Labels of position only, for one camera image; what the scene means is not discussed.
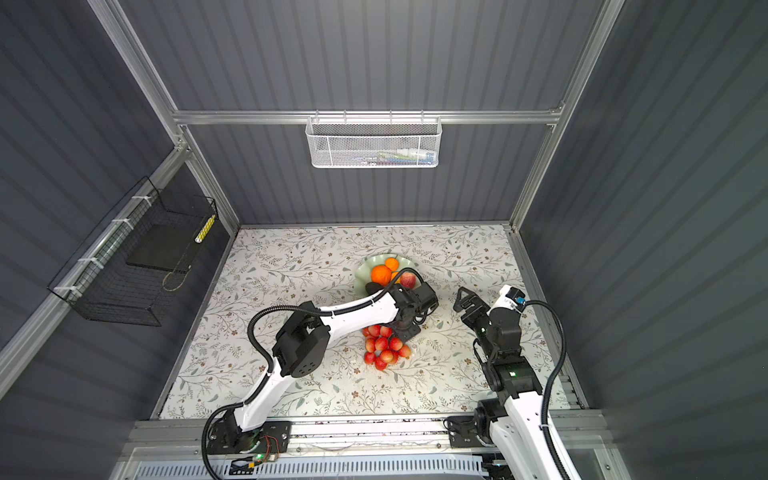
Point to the red fake grape bunch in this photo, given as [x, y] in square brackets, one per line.
[383, 347]

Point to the items in white basket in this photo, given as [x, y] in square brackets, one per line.
[409, 157]

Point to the white wire mesh basket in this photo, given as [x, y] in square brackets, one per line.
[332, 145]

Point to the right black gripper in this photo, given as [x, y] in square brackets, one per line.
[481, 309]

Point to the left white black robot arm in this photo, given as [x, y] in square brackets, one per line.
[301, 342]

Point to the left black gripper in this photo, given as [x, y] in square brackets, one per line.
[406, 336]

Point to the red green fake apple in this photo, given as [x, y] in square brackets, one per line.
[408, 280]

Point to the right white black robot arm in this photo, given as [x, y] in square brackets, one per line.
[516, 421]

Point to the black pad in basket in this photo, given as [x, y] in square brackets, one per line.
[166, 248]

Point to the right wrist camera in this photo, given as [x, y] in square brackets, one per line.
[510, 298]

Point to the yellow tube in basket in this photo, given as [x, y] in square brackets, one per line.
[205, 229]

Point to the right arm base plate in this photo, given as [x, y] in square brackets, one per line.
[466, 431]

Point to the black wire basket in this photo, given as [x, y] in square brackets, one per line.
[131, 272]

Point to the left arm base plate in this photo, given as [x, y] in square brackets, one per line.
[226, 438]

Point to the small orange tangerine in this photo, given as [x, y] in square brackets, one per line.
[392, 264]

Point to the aluminium front rail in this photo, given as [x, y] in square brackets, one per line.
[307, 436]

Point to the large fake orange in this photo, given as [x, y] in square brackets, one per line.
[381, 274]

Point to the green scalloped fruit bowl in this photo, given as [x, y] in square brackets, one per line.
[362, 273]

